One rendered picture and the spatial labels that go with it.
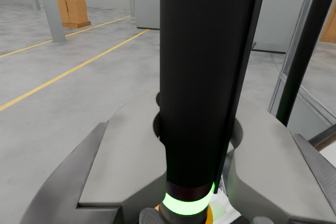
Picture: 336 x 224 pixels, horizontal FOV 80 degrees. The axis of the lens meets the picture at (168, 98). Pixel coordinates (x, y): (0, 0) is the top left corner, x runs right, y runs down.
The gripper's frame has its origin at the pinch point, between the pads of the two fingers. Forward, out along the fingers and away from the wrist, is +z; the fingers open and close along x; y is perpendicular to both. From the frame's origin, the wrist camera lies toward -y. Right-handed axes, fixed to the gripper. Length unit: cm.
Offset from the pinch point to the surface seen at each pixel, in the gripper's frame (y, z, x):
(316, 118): 54, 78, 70
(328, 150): 24.8, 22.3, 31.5
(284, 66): 44, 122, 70
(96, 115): 150, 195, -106
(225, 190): 32.9, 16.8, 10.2
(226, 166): 34.7, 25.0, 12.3
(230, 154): 34.6, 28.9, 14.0
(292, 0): 34, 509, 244
